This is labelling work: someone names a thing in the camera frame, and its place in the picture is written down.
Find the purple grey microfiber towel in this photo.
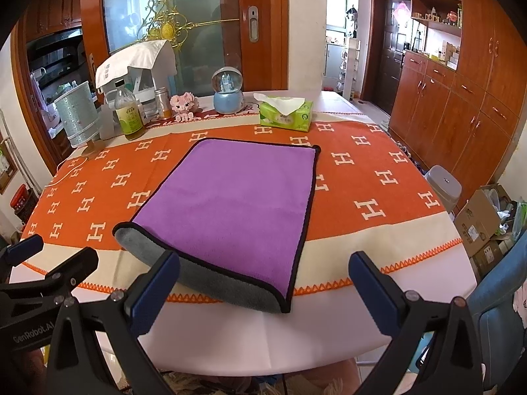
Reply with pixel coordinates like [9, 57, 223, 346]
[113, 138, 321, 314]

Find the blue fabric chair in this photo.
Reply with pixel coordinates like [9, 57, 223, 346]
[468, 234, 526, 390]

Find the open cardboard box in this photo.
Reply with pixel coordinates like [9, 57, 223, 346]
[454, 184, 526, 283]

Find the pale green ribbed bucket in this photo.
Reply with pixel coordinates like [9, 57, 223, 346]
[54, 81, 101, 148]

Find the yellow-label plastic bottle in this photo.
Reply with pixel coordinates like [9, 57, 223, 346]
[114, 79, 145, 141]

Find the grey plastic stool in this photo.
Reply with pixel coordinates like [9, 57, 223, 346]
[424, 165, 462, 212]

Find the small glass jar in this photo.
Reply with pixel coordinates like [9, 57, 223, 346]
[155, 87, 172, 119]

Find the pink plush toy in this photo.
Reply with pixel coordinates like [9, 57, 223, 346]
[170, 92, 201, 122]

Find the orange H-pattern table blanket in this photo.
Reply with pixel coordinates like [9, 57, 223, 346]
[24, 115, 462, 296]

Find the white house-shaped box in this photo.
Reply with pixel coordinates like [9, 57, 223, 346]
[96, 40, 177, 103]

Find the blue snow globe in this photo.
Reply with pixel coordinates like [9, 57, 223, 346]
[212, 66, 245, 115]

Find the green tissue box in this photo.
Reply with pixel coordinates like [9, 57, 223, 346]
[253, 93, 314, 132]

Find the wooden glass sliding door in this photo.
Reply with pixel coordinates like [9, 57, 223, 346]
[80, 0, 289, 96]

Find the white shoe rack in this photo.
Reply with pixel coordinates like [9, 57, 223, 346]
[337, 39, 361, 101]

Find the dark brown entrance door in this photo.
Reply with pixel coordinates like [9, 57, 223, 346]
[373, 0, 412, 115]

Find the brown wooden cabinet wall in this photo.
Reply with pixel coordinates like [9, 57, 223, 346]
[389, 0, 526, 208]

